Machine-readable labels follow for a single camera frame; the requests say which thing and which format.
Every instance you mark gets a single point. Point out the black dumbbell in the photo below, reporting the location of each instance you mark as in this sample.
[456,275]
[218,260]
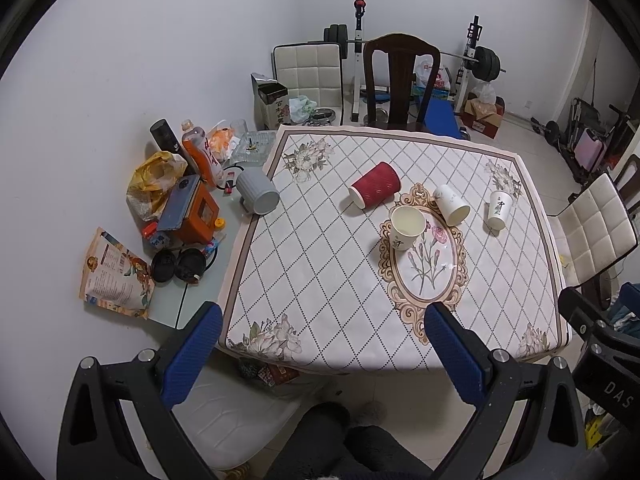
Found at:
[549,129]

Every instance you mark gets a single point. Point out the orange drink bottle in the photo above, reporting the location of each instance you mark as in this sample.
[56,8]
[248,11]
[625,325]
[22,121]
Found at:
[200,152]

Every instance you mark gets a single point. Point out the white plastic chair seat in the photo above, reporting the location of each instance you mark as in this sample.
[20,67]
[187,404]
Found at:
[230,412]

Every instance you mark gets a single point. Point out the blue bench pad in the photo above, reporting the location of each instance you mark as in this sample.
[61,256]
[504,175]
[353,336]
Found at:
[441,116]

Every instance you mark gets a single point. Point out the pink suitcase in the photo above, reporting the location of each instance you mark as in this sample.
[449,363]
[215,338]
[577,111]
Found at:
[591,152]

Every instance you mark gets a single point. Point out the white plastic bag red print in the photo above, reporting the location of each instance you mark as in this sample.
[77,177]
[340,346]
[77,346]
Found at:
[431,72]

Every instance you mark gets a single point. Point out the white barbell rack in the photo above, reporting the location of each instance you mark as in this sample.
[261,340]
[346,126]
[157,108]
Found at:
[357,65]

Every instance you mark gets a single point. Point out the green white plastic bag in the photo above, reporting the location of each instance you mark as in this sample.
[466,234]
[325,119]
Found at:
[302,108]

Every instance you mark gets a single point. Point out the clear plastic bag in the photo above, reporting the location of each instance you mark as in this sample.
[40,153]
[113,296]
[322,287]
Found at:
[485,92]

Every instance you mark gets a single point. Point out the metal bowl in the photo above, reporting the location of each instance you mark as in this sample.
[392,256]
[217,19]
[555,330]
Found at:
[320,116]

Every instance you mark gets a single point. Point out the black thermos bottle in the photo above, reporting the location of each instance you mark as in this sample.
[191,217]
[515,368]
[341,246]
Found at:
[165,136]

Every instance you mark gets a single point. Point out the orange printed snack packet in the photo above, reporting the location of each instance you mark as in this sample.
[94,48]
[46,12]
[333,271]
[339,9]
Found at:
[117,275]

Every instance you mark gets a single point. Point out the dark wooden chair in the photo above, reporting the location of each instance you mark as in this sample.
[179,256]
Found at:
[631,174]
[400,80]

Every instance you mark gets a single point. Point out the clear plastic tray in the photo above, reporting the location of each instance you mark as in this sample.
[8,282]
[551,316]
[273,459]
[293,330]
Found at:
[252,147]

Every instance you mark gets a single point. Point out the brown gift box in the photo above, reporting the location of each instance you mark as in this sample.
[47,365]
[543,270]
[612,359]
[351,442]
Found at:
[270,105]

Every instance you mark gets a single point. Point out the black folded exercise machine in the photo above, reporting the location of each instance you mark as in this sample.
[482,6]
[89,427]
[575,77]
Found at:
[592,120]

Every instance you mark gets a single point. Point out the orange snack bag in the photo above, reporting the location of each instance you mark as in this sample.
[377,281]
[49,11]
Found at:
[221,142]

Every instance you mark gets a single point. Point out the person's dark trouser legs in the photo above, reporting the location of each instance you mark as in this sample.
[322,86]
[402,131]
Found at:
[340,447]

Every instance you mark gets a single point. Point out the grey ribbed cup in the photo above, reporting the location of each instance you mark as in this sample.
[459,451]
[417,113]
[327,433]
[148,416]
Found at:
[256,192]

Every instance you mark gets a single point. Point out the grey side table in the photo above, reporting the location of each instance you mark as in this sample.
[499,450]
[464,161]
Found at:
[200,292]

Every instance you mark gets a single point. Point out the white speckled paper cup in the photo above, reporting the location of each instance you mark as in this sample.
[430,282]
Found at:
[451,205]

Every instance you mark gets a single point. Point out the red ribbed paper cup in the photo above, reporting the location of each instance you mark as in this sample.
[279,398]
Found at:
[376,192]

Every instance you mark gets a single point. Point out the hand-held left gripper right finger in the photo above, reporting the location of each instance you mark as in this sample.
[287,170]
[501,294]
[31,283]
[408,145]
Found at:
[452,355]

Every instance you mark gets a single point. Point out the floral diamond pattern tablecloth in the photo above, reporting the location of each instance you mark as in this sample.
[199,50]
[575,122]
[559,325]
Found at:
[310,265]

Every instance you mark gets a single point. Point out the orange box with window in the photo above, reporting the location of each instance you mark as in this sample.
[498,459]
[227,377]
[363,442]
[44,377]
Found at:
[197,215]

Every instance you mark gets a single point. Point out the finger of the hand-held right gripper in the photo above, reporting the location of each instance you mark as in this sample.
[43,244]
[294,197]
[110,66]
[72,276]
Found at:
[585,310]

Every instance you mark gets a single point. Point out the black headphones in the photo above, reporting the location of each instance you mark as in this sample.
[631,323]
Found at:
[177,266]

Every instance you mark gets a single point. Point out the dark blue cloth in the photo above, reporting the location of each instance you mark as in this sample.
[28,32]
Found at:
[626,305]

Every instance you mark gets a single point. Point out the white padded chair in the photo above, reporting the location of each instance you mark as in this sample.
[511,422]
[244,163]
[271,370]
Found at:
[592,230]
[310,77]

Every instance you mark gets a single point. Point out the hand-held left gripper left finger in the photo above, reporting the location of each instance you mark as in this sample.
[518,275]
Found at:
[192,355]

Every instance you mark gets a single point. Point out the clear drinking glass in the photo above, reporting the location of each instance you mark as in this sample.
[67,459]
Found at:
[239,129]

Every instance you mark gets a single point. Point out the barbell with black plates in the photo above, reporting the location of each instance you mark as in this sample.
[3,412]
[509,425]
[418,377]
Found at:
[485,62]

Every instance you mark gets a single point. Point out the brown cardboard box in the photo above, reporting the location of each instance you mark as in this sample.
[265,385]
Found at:
[482,116]

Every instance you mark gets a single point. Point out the yellow plastic bag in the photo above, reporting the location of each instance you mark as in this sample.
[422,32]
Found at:
[150,182]

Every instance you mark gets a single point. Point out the white paper cup black print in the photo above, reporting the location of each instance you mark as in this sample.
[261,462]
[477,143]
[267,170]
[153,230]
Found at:
[406,228]
[499,210]

